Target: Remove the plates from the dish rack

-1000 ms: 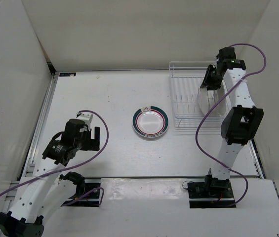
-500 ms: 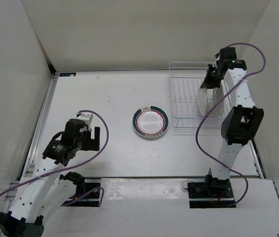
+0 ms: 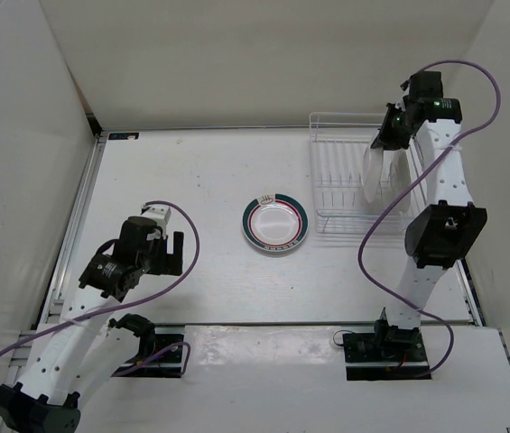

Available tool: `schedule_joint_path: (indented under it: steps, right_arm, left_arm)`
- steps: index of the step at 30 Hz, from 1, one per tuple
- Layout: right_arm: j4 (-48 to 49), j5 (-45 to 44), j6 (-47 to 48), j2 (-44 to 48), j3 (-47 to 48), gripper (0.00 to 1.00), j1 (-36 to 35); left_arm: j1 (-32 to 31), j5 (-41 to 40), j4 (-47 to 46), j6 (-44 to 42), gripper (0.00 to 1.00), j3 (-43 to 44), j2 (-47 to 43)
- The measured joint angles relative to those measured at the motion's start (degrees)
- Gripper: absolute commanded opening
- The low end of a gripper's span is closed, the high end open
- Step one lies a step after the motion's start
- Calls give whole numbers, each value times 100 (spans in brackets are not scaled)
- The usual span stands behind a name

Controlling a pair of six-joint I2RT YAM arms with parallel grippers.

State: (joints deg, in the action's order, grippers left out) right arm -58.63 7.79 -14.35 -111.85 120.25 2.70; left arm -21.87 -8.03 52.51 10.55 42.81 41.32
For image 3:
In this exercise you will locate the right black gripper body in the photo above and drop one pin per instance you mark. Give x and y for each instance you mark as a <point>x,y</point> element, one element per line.
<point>394,133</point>

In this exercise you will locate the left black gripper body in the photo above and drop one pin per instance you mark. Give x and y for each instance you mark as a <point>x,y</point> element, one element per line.
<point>157,260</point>

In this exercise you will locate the green rimmed white plate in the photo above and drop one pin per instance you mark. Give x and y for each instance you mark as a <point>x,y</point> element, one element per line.
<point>275,224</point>

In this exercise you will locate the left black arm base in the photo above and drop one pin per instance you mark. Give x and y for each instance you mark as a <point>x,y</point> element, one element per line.
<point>166,356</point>

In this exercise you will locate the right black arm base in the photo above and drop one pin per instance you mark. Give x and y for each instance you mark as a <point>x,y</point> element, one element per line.
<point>365,362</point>

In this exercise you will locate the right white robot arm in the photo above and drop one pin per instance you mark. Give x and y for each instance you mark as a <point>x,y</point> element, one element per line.
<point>450,223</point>

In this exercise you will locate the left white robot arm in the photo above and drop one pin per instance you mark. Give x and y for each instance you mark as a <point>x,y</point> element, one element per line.
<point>92,345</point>

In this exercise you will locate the blue label sticker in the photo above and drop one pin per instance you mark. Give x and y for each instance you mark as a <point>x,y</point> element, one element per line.
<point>123,136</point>

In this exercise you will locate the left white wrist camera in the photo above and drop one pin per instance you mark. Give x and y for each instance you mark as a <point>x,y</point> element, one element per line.
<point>160,214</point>

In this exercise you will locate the white wire dish rack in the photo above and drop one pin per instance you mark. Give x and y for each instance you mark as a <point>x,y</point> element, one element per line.
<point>338,142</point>

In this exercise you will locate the aluminium table rail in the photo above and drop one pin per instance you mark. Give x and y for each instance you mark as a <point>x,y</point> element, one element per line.
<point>54,295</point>

